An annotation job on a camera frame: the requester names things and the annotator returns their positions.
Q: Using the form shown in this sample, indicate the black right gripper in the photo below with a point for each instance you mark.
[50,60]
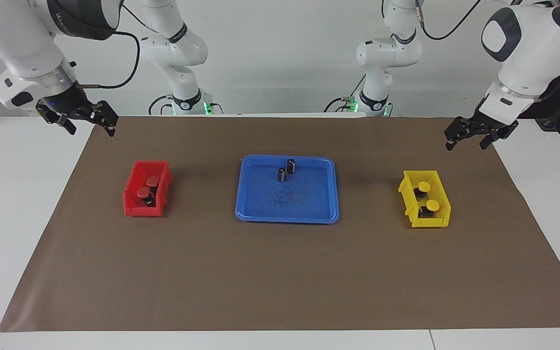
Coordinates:
[68,99]

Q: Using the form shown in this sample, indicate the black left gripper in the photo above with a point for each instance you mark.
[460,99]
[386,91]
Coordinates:
[496,124]

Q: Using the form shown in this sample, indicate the yellow push button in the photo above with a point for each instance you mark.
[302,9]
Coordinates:
[424,186]
[433,205]

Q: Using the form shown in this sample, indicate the red push button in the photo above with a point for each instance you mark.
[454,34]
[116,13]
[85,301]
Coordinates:
[144,193]
[152,181]

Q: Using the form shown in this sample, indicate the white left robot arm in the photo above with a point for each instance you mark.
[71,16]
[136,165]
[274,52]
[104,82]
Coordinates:
[528,53]

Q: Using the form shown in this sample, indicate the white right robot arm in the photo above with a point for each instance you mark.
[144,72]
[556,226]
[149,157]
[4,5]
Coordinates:
[17,39]

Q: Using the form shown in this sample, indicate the blue plastic tray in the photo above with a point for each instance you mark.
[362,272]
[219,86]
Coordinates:
[309,199]

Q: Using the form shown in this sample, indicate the yellow plastic bin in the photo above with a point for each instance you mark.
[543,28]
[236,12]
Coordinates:
[443,214]

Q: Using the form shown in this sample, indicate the red plastic bin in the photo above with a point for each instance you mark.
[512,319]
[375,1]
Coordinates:
[131,201]

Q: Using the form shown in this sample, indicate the black cylindrical capacitor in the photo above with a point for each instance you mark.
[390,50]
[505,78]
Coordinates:
[291,166]

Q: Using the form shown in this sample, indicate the black knob upper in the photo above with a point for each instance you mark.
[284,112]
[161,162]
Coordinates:
[282,175]

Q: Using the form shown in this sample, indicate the brown table mat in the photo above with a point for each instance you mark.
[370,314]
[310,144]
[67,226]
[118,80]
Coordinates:
[280,272]

